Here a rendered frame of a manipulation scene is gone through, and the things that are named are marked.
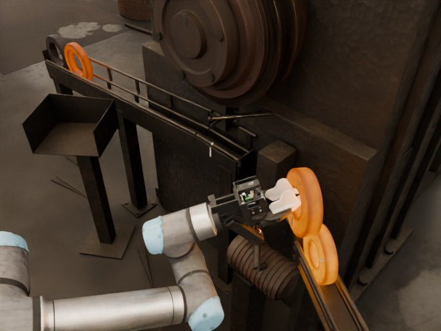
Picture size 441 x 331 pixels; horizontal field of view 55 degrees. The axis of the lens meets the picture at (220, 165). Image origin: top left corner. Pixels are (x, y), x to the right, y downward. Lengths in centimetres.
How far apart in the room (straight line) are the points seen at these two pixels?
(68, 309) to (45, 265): 125
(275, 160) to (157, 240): 47
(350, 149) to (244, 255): 45
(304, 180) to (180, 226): 27
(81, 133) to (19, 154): 106
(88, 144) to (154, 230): 80
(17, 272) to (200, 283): 35
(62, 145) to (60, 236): 62
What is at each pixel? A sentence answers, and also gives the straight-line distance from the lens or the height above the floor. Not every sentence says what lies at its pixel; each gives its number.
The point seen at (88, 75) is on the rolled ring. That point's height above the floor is 63.
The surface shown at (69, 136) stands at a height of 60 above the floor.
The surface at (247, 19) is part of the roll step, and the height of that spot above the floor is 119.
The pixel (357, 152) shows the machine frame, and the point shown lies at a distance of 118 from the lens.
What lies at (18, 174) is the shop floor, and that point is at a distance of 259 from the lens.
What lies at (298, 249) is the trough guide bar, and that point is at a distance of 117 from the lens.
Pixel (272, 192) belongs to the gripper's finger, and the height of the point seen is 93.
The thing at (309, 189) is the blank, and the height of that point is 97.
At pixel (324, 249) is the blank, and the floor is 77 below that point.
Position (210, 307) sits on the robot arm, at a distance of 90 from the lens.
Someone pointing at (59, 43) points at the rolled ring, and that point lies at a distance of 217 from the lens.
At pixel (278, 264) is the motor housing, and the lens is 131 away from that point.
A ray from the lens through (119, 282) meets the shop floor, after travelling 194.
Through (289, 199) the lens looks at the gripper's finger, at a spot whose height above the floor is 94.
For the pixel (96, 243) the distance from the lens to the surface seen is 208.
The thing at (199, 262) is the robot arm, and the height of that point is 80.
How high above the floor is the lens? 158
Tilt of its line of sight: 41 degrees down
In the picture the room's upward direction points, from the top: 1 degrees clockwise
